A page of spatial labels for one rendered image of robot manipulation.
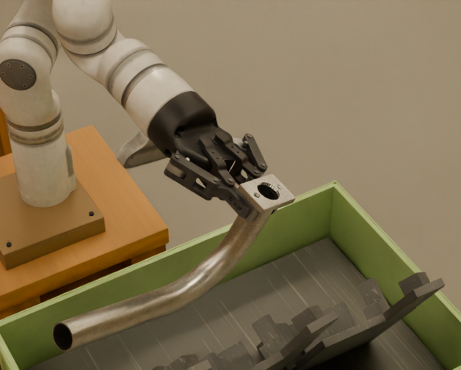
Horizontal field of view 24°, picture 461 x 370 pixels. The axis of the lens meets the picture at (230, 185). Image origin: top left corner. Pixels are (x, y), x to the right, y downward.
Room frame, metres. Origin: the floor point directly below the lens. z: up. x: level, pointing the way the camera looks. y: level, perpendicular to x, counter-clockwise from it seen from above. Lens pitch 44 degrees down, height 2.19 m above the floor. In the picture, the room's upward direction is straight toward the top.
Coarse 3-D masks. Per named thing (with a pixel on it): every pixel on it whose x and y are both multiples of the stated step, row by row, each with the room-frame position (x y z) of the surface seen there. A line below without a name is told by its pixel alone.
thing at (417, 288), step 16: (416, 272) 0.93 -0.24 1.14; (416, 288) 0.91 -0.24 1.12; (432, 288) 0.91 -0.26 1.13; (400, 304) 0.92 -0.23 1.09; (416, 304) 0.93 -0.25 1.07; (336, 320) 1.02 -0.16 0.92; (352, 320) 1.03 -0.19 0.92; (368, 320) 0.93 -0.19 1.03; (384, 320) 0.94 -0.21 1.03; (336, 336) 0.91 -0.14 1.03; (352, 336) 0.92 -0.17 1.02; (368, 336) 0.98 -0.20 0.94; (304, 352) 0.97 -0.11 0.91; (320, 352) 0.90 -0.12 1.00; (336, 352) 0.97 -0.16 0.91; (288, 368) 0.95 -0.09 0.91; (304, 368) 0.96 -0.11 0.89
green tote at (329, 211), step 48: (336, 192) 1.27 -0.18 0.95; (192, 240) 1.15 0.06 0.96; (288, 240) 1.23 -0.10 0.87; (336, 240) 1.26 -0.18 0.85; (384, 240) 1.15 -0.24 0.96; (96, 288) 1.06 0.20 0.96; (144, 288) 1.10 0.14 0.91; (384, 288) 1.14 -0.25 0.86; (0, 336) 0.96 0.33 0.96; (48, 336) 1.02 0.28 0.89; (432, 336) 1.03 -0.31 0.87
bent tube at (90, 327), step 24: (264, 192) 0.83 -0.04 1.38; (288, 192) 0.82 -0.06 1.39; (264, 216) 0.80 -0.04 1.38; (240, 240) 0.80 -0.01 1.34; (216, 264) 0.79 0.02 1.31; (168, 288) 0.76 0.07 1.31; (192, 288) 0.77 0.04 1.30; (96, 312) 0.69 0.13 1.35; (120, 312) 0.70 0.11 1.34; (144, 312) 0.71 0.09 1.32; (168, 312) 0.73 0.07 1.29; (72, 336) 0.65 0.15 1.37; (96, 336) 0.66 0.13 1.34
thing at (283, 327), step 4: (276, 324) 0.98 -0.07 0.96; (280, 324) 0.99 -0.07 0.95; (284, 324) 1.00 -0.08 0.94; (280, 328) 0.98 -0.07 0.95; (284, 328) 0.99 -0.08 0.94; (288, 328) 1.00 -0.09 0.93; (280, 332) 0.97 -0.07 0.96; (284, 332) 0.98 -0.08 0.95; (288, 332) 0.99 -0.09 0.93; (284, 336) 0.97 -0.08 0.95; (288, 336) 0.98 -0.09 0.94; (292, 336) 0.99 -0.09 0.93; (288, 340) 0.97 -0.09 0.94; (300, 356) 0.96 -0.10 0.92; (292, 360) 0.93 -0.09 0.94; (296, 360) 0.95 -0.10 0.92
